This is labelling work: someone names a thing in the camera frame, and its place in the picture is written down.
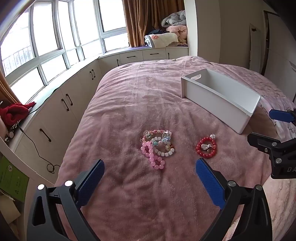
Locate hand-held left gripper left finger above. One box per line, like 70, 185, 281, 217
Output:
26, 159, 105, 241

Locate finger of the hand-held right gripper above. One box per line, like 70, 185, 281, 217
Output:
247, 132, 296, 179
269, 108, 296, 124

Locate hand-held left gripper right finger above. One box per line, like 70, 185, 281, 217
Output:
195, 158, 273, 241

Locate red bead bracelet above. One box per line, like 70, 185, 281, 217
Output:
196, 134, 218, 159

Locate white storage box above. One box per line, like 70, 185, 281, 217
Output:
181, 68, 262, 134

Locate white bead bracelet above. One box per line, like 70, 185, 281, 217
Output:
150, 137, 175, 158

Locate pink bead bracelet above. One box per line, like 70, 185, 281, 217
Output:
140, 141, 166, 170

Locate pastel charm bracelet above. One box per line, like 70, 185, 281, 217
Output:
140, 129, 173, 145

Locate pink printed bedsheet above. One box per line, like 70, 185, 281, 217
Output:
260, 91, 296, 234

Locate white shelf unit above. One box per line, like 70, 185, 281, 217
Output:
0, 137, 56, 241

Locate white door panel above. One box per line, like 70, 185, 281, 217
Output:
248, 23, 262, 70

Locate green box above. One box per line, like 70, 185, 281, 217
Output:
0, 156, 30, 202

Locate small metal items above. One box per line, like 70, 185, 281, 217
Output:
4, 122, 19, 142

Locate red cloth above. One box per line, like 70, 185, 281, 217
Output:
0, 102, 36, 127

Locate beige curtain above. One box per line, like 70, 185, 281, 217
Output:
0, 70, 22, 110

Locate pink folded blanket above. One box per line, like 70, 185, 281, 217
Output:
166, 25, 188, 46

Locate white framed bay window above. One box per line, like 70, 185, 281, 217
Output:
0, 0, 130, 87

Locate grey folded blanket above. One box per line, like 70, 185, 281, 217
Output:
161, 10, 187, 29

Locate dark cloth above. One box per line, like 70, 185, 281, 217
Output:
149, 28, 168, 36

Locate brown curtain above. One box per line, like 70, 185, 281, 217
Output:
122, 0, 185, 48

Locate black cable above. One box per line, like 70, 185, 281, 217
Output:
20, 126, 61, 175

